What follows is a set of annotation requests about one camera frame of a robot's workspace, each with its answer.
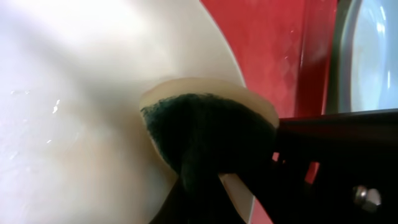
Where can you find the teal plate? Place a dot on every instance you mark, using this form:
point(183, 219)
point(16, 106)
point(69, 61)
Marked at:
point(367, 56)

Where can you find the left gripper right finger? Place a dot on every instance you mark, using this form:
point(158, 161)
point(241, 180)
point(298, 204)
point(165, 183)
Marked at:
point(338, 168)

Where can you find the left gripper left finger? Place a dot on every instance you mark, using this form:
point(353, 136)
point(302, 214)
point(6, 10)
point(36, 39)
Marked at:
point(199, 197)

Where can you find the green yellow sponge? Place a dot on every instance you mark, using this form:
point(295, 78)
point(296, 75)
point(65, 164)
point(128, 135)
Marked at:
point(201, 124)

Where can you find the red plastic tray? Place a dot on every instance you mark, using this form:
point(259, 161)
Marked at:
point(283, 48)

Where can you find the white round plate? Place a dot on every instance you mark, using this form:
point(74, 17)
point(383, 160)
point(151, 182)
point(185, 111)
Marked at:
point(73, 145)

